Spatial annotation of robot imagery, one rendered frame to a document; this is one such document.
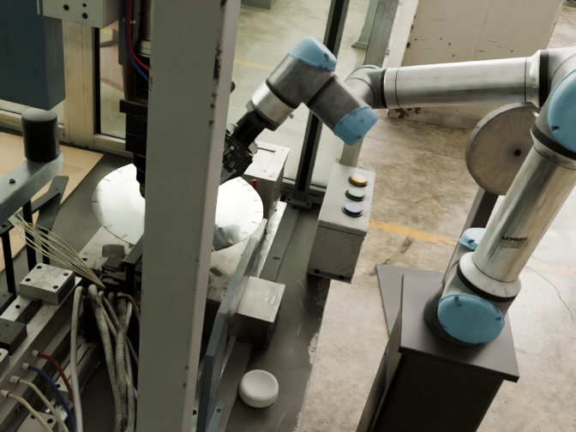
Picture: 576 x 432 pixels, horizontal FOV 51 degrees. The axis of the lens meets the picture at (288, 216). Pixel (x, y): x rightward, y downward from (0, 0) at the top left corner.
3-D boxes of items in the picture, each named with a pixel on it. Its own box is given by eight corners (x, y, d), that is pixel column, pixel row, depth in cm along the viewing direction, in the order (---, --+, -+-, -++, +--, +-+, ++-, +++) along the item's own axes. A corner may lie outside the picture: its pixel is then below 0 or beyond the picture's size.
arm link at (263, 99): (268, 77, 110) (302, 107, 111) (253, 95, 111) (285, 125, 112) (261, 82, 103) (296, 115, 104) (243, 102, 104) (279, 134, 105)
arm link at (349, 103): (390, 105, 109) (346, 63, 109) (374, 126, 100) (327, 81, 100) (362, 133, 114) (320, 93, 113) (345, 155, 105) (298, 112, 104)
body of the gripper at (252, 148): (201, 152, 107) (243, 102, 103) (213, 141, 115) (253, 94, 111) (233, 180, 108) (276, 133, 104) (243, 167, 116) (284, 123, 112)
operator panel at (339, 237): (322, 210, 162) (333, 162, 153) (362, 220, 161) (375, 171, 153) (305, 273, 138) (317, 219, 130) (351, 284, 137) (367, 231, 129)
